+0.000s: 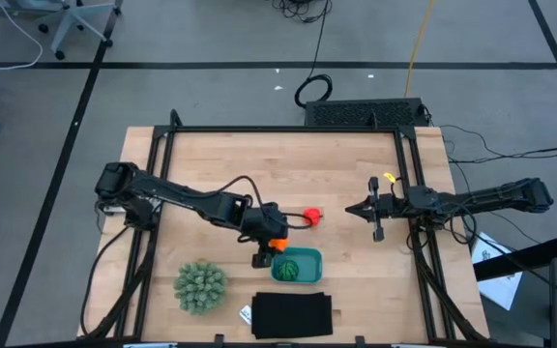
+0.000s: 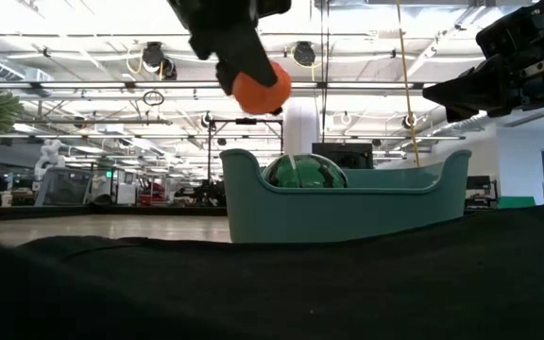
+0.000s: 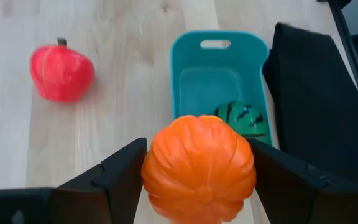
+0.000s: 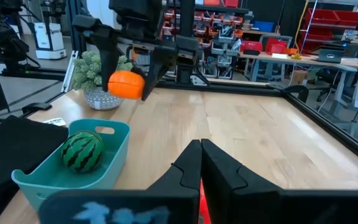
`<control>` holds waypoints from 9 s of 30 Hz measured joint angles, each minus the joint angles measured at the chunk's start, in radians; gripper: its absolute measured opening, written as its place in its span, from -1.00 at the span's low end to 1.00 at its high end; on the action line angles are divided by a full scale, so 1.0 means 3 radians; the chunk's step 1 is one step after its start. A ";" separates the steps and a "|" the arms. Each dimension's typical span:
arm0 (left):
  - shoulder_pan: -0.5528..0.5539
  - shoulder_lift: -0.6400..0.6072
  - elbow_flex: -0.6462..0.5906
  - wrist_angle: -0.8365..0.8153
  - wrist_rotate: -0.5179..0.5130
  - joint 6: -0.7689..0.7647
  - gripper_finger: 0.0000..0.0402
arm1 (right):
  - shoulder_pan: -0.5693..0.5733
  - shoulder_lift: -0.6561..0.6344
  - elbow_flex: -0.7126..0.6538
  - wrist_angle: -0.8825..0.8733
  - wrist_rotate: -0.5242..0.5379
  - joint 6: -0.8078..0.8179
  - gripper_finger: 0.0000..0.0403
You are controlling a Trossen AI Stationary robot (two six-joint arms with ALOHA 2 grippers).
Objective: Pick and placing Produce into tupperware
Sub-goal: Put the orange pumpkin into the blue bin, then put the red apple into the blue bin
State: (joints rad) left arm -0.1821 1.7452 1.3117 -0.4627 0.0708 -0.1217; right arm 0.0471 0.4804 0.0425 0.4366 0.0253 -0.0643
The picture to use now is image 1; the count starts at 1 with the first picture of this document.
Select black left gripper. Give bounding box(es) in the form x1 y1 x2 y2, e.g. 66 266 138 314
238 201 291 270

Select white paper sheets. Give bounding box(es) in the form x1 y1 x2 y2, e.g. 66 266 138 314
470 231 524 311

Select black coiled cable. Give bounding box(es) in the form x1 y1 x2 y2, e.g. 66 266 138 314
293 0 334 109

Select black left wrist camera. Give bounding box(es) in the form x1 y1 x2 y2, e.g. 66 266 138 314
258 203 283 226

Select black vented case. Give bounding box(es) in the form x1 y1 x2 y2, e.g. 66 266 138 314
305 98 430 129

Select grey office chair base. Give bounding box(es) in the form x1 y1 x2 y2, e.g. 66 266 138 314
0 0 124 62

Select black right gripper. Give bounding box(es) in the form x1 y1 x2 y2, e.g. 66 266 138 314
344 175 410 244

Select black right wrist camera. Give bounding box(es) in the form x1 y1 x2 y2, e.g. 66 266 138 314
407 186 439 210

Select yellow hanging power cable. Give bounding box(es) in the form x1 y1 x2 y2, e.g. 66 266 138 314
403 0 437 98

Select faux succulent in grey pot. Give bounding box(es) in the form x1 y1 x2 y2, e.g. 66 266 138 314
172 260 229 316

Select black aluminium table frame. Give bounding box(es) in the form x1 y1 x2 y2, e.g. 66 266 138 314
77 109 491 348

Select green striped toy watermelon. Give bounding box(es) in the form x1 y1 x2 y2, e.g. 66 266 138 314
277 259 301 282

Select teal plastic container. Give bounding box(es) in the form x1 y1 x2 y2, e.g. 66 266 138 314
270 246 324 285

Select black folded cloth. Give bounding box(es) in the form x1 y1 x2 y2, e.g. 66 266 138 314
250 291 334 339

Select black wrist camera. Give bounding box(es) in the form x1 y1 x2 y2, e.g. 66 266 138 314
407 186 439 210
258 203 283 226

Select white floor cable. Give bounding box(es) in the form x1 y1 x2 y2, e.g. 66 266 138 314
0 0 44 72

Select red toy apple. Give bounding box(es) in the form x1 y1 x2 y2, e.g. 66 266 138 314
303 207 324 228

